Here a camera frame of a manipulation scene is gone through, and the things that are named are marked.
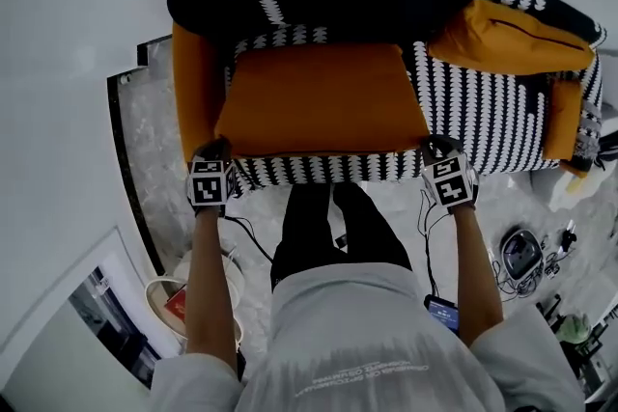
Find grey white patterned blanket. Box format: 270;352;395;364
572;98;604;173

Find white round side table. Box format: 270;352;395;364
144;250;245;349

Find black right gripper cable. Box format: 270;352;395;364
417;187;451;300

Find red book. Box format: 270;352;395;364
163;287;188;320

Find tangle of black cables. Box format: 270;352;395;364
491;255;561;303

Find person's left forearm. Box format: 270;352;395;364
184;206;239;372

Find orange sofa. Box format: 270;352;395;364
166;0;608;192

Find green bag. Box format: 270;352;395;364
554;311;593;344

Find person's right forearm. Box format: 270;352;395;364
451;202;506;348

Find round black grey device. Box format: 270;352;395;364
499;228;546;280

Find yellow cloth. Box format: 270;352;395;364
564;173;588;195

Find black phone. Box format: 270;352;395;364
423;294;461;338

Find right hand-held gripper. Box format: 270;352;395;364
420;135;481;215

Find person's black trousers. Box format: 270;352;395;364
269;181;414;290

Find orange cushion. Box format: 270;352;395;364
543;78;583;162
213;41;431;159
427;0;596;77

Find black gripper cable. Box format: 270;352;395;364
417;187;451;300
221;214;274;264

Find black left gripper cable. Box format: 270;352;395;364
221;214;274;264

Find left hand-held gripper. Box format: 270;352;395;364
185;138;239;218

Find person's white t-shirt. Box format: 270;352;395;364
149;262;588;412

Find white framed glass door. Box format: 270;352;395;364
0;226;166;412

